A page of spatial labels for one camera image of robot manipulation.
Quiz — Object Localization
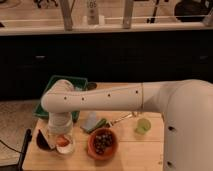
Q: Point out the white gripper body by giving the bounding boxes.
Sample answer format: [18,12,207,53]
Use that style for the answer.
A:
[48,113,73,134]

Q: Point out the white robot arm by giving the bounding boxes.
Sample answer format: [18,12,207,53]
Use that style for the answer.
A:
[41,79,213,171]

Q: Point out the white paper cup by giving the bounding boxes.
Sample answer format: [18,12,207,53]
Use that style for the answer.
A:
[56,134,75,154]

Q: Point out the green plastic cup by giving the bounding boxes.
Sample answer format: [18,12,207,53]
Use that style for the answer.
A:
[135,118,151,135]

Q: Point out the dark brown bowl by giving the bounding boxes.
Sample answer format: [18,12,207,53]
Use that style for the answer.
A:
[36,129,55,151]

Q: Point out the green plastic tray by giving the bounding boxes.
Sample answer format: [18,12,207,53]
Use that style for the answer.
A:
[34,75,88,119]

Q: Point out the orange bowl with nuts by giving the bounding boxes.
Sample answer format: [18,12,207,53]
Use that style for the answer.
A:
[87,128,118,160]

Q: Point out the black cable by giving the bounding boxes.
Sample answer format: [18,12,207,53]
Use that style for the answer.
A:
[0,128,33,171]

